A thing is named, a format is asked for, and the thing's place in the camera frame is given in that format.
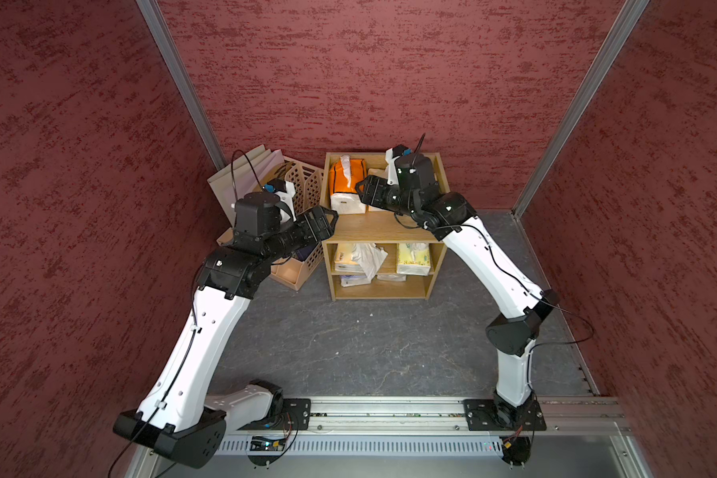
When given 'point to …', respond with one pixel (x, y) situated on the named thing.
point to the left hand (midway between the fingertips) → (322, 227)
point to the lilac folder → (246, 175)
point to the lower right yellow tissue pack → (413, 258)
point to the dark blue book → (304, 252)
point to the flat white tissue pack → (354, 280)
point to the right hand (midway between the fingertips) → (364, 194)
